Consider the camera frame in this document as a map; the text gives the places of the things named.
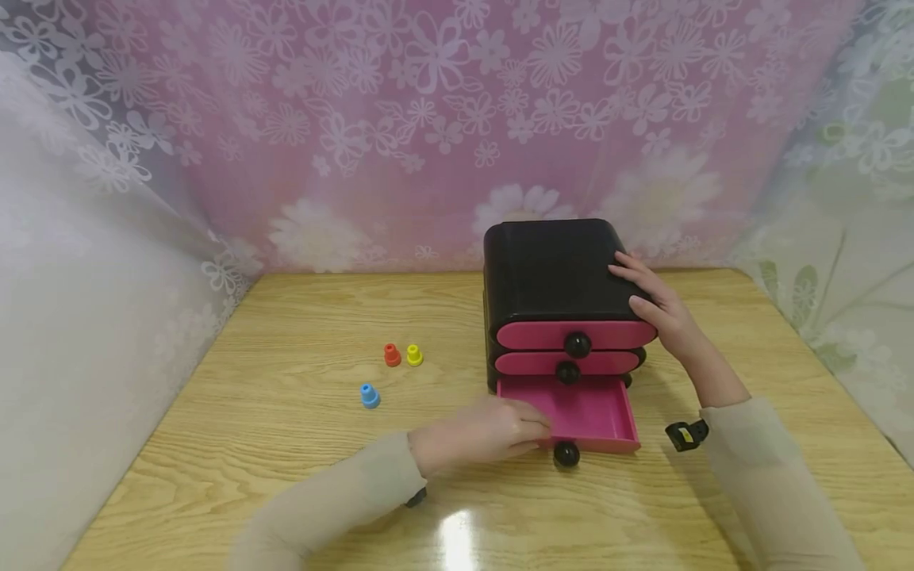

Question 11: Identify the person's right hand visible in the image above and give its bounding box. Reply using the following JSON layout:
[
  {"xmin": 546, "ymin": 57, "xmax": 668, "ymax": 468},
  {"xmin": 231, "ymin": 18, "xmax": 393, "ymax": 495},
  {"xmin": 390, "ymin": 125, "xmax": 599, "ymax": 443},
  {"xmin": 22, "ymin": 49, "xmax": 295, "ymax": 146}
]
[{"xmin": 607, "ymin": 251, "xmax": 705, "ymax": 359}]

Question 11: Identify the person's left hand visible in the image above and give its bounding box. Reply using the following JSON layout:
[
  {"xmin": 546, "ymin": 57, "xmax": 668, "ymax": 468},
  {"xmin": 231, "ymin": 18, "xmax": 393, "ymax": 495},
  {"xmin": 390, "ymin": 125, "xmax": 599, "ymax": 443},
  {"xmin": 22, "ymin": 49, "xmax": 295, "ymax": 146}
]
[{"xmin": 407, "ymin": 396, "xmax": 553, "ymax": 479}]

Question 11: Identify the pink drawer black knob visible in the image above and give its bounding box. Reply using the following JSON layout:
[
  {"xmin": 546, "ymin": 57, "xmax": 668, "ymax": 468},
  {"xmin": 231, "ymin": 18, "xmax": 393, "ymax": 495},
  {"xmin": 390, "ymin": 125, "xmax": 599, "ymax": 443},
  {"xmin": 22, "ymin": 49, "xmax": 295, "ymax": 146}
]
[
  {"xmin": 494, "ymin": 320, "xmax": 659, "ymax": 359},
  {"xmin": 493, "ymin": 349, "xmax": 648, "ymax": 387},
  {"xmin": 496, "ymin": 375, "xmax": 643, "ymax": 469}
]

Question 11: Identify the black drawer cabinet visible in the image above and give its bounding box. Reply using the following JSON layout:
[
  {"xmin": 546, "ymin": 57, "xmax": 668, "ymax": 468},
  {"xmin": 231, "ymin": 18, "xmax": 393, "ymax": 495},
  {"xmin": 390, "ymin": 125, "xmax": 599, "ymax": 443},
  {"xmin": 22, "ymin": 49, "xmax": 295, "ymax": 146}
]
[{"xmin": 483, "ymin": 218, "xmax": 659, "ymax": 395}]

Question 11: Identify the person's right forearm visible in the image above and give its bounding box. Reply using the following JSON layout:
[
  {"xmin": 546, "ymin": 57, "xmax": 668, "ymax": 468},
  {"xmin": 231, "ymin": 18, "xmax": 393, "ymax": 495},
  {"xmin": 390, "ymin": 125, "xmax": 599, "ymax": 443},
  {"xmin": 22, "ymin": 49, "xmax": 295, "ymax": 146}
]
[{"xmin": 672, "ymin": 327, "xmax": 869, "ymax": 571}]

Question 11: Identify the person's left forearm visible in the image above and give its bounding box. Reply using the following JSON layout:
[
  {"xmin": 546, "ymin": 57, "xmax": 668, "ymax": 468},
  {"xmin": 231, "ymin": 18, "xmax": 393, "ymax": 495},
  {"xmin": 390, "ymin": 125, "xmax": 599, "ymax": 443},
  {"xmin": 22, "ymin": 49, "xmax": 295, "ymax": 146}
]
[{"xmin": 228, "ymin": 432, "xmax": 429, "ymax": 571}]

